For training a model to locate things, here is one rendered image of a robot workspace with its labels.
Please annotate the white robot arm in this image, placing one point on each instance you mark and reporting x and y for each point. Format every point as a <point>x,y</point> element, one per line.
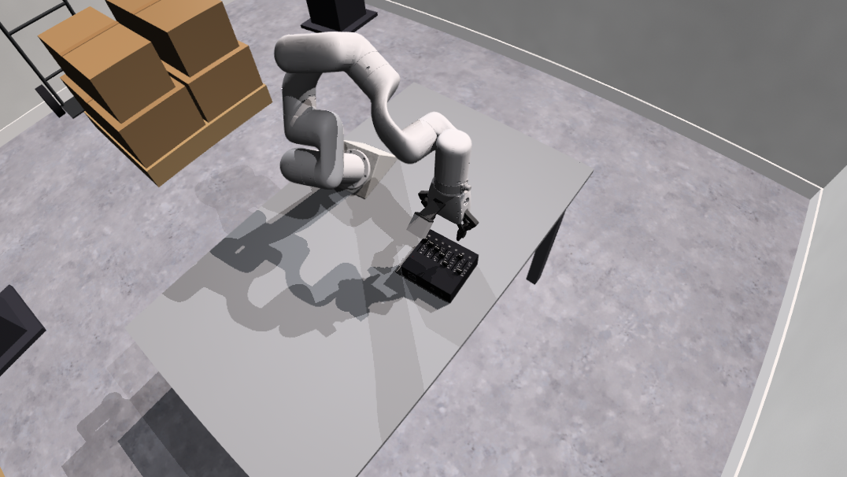
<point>304,57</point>

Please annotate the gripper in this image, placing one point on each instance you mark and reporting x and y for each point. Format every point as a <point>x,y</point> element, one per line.
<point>457,208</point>

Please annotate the black lighting desk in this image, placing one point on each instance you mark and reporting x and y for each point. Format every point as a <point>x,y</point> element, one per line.
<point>440,265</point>

